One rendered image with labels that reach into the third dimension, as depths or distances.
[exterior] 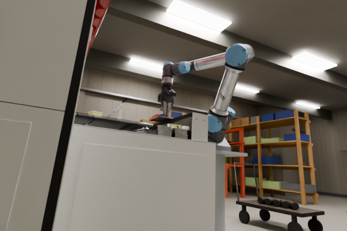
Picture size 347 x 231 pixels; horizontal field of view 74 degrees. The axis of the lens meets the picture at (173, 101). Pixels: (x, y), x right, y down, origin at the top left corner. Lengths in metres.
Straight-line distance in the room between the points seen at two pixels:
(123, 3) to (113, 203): 3.60
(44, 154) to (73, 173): 0.23
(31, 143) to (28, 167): 0.05
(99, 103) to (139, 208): 6.46
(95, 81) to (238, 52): 6.42
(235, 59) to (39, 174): 1.01
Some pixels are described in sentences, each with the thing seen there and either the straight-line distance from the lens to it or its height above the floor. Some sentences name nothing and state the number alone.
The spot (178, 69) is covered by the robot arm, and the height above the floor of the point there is 1.30.
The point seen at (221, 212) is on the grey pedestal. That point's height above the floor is 0.45.
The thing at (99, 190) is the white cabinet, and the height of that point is 0.61.
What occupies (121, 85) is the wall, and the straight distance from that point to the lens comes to 7.54.
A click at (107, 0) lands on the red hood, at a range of 0.86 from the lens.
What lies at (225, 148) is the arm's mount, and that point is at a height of 0.85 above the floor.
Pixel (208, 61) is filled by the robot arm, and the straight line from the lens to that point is 1.50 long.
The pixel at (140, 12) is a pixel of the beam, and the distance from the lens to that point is 4.17.
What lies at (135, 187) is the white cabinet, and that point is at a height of 0.62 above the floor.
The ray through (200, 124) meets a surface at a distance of 1.11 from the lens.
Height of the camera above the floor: 0.70
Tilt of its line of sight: 16 degrees up
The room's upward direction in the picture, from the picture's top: 4 degrees clockwise
